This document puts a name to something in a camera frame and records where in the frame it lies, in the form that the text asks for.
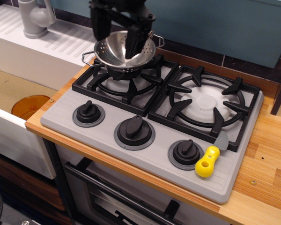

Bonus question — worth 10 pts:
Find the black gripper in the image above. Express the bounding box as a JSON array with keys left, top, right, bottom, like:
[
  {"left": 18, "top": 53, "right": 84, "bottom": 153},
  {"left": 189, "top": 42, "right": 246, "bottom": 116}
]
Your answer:
[{"left": 89, "top": 0, "right": 156, "bottom": 59}]

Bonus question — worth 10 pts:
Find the steel colander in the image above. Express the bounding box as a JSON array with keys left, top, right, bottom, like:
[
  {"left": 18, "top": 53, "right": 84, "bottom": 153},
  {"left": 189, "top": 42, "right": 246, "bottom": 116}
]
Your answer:
[{"left": 81, "top": 31, "right": 165, "bottom": 73}]

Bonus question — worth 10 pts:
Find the black left burner grate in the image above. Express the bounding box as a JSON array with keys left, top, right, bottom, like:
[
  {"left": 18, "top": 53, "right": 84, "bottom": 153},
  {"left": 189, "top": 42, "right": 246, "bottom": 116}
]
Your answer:
[{"left": 72, "top": 54, "right": 179, "bottom": 116}]

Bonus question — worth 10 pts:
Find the black burner grate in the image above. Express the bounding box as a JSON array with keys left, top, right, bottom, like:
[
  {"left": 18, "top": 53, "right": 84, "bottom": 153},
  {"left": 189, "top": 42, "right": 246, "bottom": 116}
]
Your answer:
[
  {"left": 148, "top": 65, "right": 264, "bottom": 152},
  {"left": 72, "top": 54, "right": 179, "bottom": 116}
]

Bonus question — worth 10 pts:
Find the grey toy faucet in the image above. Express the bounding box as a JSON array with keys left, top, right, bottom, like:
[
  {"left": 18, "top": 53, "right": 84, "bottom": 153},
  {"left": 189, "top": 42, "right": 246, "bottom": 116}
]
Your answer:
[{"left": 18, "top": 0, "right": 56, "bottom": 39}]

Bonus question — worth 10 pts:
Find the black left stove knob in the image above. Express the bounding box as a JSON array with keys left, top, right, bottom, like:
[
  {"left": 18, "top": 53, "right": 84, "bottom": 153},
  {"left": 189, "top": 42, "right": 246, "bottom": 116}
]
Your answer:
[{"left": 72, "top": 100, "right": 105, "bottom": 128}]

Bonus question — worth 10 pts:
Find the black stove knob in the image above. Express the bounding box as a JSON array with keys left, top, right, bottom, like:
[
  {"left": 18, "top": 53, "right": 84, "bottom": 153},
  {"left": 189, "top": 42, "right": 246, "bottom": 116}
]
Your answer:
[
  {"left": 168, "top": 139, "right": 205, "bottom": 171},
  {"left": 72, "top": 100, "right": 105, "bottom": 128},
  {"left": 114, "top": 115, "right": 156, "bottom": 151}
]

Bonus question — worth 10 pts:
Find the white toy sink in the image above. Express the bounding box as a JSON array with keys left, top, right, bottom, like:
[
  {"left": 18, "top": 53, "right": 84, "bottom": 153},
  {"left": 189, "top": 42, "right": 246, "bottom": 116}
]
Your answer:
[{"left": 0, "top": 4, "right": 95, "bottom": 179}]

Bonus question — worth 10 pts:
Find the black middle stove knob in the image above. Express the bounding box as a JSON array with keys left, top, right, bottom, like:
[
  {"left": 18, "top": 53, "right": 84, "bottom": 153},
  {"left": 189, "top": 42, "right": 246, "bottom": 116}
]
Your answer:
[{"left": 114, "top": 115, "right": 156, "bottom": 151}]

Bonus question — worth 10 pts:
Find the black right burner grate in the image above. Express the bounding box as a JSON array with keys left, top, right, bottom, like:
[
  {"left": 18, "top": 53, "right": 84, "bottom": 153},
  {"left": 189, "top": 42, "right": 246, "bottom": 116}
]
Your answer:
[{"left": 148, "top": 65, "right": 264, "bottom": 152}]

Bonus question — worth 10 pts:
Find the grey toy stove top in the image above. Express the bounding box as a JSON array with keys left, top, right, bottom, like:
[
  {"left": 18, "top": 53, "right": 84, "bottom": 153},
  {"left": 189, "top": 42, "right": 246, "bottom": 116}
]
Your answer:
[{"left": 40, "top": 55, "right": 264, "bottom": 203}]

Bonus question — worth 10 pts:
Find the orange plastic plate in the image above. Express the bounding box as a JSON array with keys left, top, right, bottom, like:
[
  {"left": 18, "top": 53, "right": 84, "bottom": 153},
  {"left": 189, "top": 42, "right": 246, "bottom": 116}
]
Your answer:
[{"left": 11, "top": 95, "right": 50, "bottom": 120}]

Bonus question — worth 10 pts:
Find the teal backsplash box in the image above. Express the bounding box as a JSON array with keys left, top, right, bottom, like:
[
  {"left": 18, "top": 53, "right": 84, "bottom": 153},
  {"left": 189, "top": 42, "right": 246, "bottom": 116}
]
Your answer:
[{"left": 49, "top": 0, "right": 281, "bottom": 69}]

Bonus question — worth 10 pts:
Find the black right stove knob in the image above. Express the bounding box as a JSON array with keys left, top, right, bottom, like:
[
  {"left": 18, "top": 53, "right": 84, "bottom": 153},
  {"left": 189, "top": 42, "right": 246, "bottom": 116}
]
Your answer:
[{"left": 168, "top": 139, "right": 205, "bottom": 171}]

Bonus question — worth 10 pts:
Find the toy oven door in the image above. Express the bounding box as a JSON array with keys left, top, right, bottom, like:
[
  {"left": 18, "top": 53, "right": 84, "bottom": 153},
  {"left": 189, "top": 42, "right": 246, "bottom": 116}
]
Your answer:
[{"left": 63, "top": 157, "right": 226, "bottom": 225}]

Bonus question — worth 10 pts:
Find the yellow handled toy knife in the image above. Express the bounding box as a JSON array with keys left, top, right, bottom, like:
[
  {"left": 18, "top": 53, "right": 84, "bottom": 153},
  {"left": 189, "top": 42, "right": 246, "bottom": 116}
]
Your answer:
[{"left": 195, "top": 131, "right": 229, "bottom": 178}]

